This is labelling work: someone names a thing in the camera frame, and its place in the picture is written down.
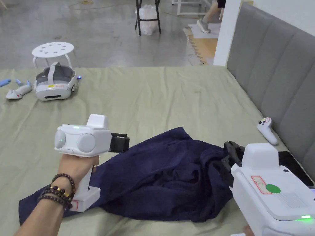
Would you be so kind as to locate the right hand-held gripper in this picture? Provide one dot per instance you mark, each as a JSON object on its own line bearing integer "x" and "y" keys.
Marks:
{"x": 270, "y": 196}

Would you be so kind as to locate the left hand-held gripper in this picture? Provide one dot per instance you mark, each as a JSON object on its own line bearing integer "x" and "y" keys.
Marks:
{"x": 82, "y": 141}

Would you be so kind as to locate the dark blue garment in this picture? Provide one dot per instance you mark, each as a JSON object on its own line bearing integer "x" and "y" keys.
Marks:
{"x": 157, "y": 177}

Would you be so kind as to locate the person's left forearm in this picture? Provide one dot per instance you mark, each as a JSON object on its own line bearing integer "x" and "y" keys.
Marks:
{"x": 46, "y": 211}

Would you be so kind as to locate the person's left hand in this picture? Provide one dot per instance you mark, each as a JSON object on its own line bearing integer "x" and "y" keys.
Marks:
{"x": 73, "y": 167}

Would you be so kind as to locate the person's right hand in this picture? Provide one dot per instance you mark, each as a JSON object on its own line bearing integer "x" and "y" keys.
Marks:
{"x": 247, "y": 231}

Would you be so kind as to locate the white hand controller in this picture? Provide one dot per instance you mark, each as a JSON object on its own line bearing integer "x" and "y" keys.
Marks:
{"x": 267, "y": 131}
{"x": 18, "y": 93}

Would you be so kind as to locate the black flat phone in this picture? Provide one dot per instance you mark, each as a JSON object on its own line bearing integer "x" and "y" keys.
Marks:
{"x": 295, "y": 167}

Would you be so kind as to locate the bed with pale green sheet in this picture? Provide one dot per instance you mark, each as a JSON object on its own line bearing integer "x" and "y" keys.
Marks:
{"x": 152, "y": 98}

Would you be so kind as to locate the small light blue piece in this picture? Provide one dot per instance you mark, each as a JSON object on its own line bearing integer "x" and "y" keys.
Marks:
{"x": 18, "y": 81}

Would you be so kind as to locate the grey padded headboard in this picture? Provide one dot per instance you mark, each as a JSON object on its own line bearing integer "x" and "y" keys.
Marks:
{"x": 270, "y": 64}

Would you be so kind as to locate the beige floor mat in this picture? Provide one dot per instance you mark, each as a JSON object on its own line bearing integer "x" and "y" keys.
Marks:
{"x": 204, "y": 46}

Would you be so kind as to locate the clear plastic bag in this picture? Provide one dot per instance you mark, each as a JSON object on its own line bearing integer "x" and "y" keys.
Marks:
{"x": 147, "y": 27}

